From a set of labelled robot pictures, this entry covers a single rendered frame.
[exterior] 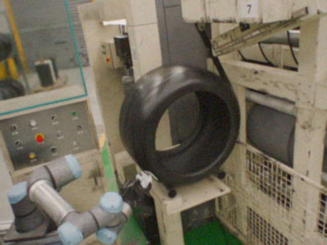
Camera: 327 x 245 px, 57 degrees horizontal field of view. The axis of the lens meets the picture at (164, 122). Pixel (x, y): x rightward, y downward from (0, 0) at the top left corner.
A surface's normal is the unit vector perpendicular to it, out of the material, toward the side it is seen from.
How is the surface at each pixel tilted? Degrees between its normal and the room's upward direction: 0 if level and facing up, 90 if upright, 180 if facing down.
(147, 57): 90
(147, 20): 90
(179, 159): 35
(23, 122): 90
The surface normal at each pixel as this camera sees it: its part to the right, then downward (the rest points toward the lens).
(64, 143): 0.40, 0.29
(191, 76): 0.23, -0.49
